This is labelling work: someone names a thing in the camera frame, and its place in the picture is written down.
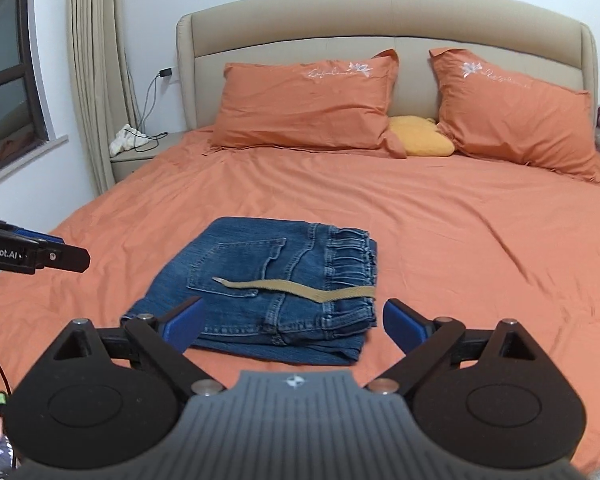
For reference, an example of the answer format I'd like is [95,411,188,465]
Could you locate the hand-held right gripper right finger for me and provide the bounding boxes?
[365,298,538,396]

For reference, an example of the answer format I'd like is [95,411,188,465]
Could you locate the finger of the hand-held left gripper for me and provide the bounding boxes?
[29,243,91,275]
[0,214,65,247]

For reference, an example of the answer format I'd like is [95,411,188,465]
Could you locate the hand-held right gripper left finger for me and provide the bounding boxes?
[50,296,226,398]

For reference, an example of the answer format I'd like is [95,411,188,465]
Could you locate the blue denim pants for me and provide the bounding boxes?
[120,216,379,367]

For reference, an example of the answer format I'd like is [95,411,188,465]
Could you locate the tan fabric belt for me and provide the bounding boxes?
[214,276,377,305]

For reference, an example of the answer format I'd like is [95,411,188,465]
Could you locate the orange bed sheet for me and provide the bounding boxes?
[0,127,600,476]

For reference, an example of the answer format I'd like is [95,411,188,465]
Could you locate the beige nightstand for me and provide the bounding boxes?
[109,130,188,183]

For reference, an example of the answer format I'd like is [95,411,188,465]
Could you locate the white crumpled cloth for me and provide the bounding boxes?
[109,123,151,157]

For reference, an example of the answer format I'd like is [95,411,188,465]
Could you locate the yellow cushion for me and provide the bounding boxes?
[387,116,456,157]

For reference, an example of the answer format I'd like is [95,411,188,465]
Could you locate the beige curtain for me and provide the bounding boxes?
[66,0,143,196]

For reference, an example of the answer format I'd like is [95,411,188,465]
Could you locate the dark framed window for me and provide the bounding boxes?
[0,0,51,173]

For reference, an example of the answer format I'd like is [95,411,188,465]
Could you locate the orange embroidered pillow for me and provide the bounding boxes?
[207,49,408,160]
[428,47,600,186]

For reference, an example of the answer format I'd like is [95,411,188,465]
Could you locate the beige padded headboard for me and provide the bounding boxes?
[176,0,598,133]

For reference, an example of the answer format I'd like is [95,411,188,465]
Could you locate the dark charging cable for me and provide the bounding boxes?
[132,75,171,153]

